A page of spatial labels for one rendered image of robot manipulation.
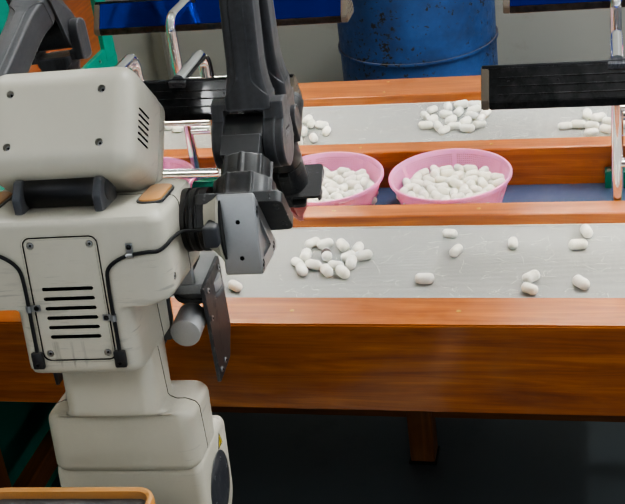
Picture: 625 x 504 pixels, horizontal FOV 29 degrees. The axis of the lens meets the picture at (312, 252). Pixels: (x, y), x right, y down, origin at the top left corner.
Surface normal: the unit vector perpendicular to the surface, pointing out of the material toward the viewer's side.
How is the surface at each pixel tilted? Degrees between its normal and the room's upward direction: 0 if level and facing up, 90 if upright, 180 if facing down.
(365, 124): 0
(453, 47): 90
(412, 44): 90
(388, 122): 0
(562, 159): 90
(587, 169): 90
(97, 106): 48
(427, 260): 0
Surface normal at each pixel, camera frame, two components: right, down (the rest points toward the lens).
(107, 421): -0.16, 0.35
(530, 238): -0.12, -0.88
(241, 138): -0.18, -0.41
